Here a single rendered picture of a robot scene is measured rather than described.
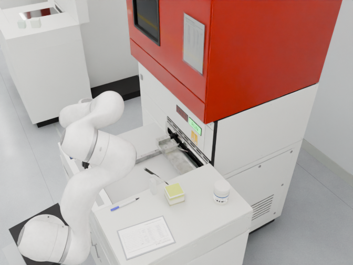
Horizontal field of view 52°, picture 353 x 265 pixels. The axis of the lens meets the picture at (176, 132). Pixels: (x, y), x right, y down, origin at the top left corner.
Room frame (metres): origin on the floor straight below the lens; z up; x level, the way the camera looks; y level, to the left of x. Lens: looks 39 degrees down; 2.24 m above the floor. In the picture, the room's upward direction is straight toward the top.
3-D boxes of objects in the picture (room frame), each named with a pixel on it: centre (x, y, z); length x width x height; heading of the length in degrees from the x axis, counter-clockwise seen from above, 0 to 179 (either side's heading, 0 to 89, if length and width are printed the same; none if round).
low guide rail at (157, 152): (1.47, 0.23, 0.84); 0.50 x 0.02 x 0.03; 120
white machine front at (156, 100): (1.67, 0.03, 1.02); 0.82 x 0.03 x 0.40; 30
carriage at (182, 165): (1.45, 0.00, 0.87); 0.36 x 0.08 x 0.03; 30
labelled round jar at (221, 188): (1.08, -0.20, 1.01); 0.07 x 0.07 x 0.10
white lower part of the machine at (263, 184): (1.85, -0.27, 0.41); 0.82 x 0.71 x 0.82; 30
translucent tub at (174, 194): (1.07, 0.01, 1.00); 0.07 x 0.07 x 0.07; 22
